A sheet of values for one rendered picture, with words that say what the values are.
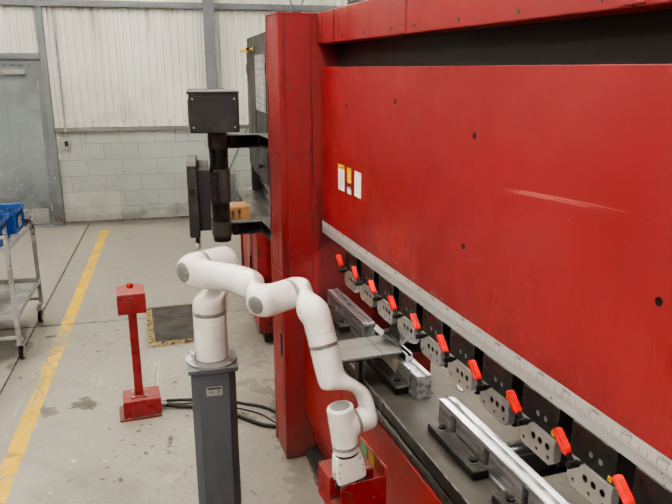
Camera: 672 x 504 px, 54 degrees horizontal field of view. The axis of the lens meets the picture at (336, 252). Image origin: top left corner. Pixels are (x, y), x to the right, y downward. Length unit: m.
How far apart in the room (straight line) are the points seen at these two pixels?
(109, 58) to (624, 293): 8.55
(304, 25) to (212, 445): 1.88
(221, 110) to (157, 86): 6.20
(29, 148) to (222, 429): 7.46
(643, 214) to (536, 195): 0.35
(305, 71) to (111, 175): 6.64
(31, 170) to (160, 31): 2.51
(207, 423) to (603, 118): 1.75
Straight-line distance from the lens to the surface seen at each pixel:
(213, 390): 2.52
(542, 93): 1.68
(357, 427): 2.10
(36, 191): 9.75
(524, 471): 2.02
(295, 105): 3.21
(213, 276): 2.31
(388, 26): 2.45
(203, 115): 3.29
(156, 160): 9.56
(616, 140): 1.48
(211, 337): 2.46
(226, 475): 2.71
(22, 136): 9.68
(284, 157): 3.21
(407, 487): 2.42
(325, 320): 2.01
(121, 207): 9.69
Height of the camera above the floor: 2.05
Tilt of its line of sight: 15 degrees down
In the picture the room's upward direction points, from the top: straight up
